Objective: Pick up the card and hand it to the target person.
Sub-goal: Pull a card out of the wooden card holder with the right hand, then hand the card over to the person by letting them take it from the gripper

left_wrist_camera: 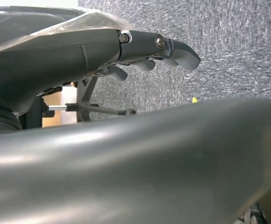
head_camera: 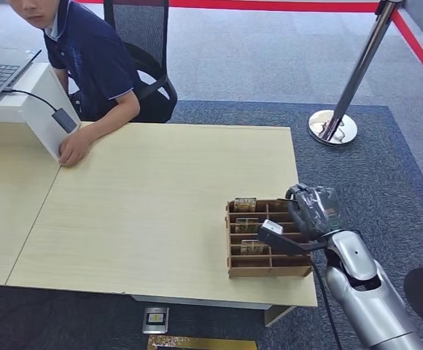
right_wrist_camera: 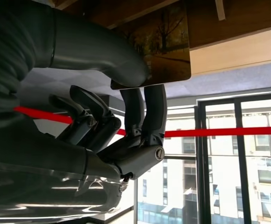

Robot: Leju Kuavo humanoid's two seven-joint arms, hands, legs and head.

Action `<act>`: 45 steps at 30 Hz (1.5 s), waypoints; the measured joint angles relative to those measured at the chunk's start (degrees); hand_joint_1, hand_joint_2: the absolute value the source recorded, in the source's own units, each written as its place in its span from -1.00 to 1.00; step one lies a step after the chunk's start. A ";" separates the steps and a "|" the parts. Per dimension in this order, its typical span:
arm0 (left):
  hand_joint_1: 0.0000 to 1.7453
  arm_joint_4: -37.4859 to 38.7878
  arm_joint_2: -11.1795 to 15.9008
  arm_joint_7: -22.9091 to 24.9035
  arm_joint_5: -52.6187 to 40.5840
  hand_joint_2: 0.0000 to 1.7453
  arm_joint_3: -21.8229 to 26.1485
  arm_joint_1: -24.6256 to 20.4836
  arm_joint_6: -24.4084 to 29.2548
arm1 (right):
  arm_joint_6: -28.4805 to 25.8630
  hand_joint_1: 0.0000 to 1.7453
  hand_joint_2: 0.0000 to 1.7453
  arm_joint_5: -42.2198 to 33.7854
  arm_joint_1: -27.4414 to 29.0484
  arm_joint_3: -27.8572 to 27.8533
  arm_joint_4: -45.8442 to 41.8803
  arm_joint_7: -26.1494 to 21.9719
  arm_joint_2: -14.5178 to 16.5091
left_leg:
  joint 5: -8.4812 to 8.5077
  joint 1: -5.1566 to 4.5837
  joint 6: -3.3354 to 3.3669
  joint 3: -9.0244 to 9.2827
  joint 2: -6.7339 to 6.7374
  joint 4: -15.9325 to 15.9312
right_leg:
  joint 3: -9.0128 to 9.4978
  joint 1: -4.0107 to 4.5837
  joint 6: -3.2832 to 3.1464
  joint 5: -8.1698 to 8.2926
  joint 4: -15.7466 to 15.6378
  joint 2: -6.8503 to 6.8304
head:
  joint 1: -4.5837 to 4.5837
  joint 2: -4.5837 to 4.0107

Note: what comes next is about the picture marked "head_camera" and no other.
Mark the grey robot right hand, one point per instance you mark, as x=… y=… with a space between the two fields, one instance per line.
x=317 y=210

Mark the person's right hand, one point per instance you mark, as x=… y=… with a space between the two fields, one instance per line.
x=72 y=149

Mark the person's right forearm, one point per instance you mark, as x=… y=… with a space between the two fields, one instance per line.
x=112 y=118

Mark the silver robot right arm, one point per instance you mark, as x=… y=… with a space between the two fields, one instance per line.
x=368 y=299

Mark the wooden slotted card tray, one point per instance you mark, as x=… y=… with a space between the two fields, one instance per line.
x=266 y=271

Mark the person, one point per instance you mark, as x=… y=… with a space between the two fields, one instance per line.
x=94 y=58

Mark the grey usb hub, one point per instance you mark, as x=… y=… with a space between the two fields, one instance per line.
x=64 y=120

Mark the white laptop stand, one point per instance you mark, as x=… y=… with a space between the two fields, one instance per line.
x=39 y=104

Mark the chrome stanchion base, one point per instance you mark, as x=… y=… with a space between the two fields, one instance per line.
x=346 y=128

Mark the black mesh office chair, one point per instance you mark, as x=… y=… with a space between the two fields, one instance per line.
x=139 y=29

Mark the gold floor strip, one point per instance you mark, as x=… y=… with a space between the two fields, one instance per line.
x=204 y=343

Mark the metal floor socket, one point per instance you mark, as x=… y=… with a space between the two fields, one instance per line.
x=155 y=319

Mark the red barrier belt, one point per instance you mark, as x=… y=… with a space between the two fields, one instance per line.
x=270 y=5
x=419 y=48

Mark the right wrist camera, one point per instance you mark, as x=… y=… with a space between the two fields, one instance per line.
x=271 y=228

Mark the white table frame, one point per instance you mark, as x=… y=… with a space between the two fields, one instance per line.
x=275 y=315

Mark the chrome stanchion post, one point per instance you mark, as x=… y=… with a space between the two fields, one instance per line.
x=361 y=67

